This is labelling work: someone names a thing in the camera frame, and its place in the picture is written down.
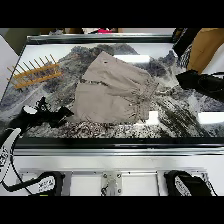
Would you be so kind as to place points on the silver frame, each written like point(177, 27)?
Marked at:
point(133, 160)

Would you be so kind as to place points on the beige shorts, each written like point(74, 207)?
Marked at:
point(110, 95)

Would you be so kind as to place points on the wooden peg rack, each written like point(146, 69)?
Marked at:
point(36, 74)

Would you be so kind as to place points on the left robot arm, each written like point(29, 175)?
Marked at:
point(9, 141)

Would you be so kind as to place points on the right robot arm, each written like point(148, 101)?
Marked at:
point(190, 184)

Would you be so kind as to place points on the checked shirt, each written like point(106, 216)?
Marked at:
point(185, 58)

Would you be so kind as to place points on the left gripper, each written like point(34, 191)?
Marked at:
point(60, 116)

